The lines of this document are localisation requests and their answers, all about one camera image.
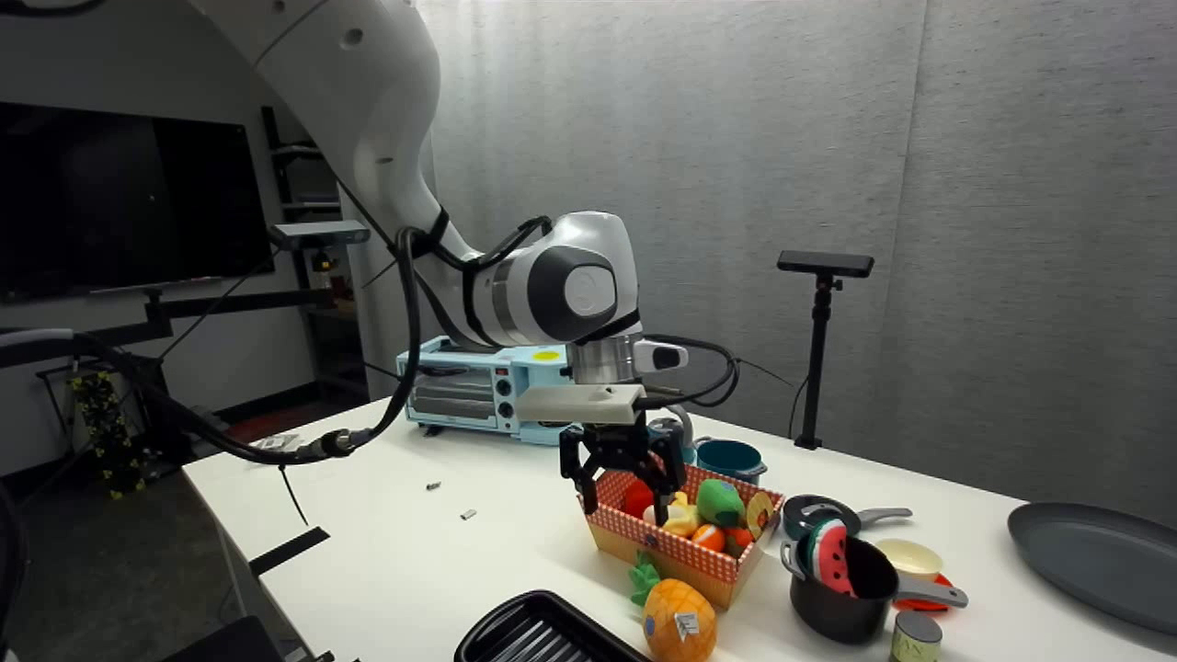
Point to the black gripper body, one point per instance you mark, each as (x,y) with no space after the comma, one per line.
(620,443)

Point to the green plush pear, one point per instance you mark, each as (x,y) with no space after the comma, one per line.
(718,501)

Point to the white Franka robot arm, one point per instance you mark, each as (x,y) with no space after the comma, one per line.
(368,99)

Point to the black ribbed tray plate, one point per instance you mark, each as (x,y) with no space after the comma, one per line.
(538,637)

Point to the small yellow toy plate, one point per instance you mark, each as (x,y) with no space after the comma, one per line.
(913,556)

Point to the large dark grey plate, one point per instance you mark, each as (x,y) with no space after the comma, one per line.
(1106,556)

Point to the red plush tomato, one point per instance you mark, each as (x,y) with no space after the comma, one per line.
(635,499)

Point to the yellow plush fruit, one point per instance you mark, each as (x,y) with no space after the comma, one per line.
(673,518)

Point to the teal toy pot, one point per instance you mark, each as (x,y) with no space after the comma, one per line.
(729,459)

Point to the orange plush fruit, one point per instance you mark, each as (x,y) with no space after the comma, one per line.
(707,539)

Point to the orange checkered basket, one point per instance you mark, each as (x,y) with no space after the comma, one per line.
(667,556)

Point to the red-orange plush fruit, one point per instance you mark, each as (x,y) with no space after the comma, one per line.
(735,542)

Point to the round fruit slice toy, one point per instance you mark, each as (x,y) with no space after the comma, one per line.
(764,512)

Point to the tiny dark table scrap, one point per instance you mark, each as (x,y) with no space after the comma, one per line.
(434,488)
(468,518)

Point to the light blue toaster oven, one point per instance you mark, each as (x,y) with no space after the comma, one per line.
(473,390)

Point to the orange plush pineapple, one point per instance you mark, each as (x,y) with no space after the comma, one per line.
(679,621)

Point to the watermelon slice toy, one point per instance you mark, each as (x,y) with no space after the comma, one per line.
(832,556)

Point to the black toy cooking pot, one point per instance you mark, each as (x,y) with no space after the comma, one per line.
(848,612)

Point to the long black table strip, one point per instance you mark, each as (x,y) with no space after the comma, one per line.
(287,550)

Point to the small tin can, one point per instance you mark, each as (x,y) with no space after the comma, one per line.
(917,643)

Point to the green potted plant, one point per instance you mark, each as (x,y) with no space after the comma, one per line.
(103,430)

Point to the black flat screen monitor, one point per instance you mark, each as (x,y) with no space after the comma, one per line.
(121,204)

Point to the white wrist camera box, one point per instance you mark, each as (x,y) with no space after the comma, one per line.
(583,406)

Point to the black camera on stand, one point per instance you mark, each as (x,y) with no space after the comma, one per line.
(826,264)

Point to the black metal rail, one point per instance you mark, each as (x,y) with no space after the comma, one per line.
(121,331)

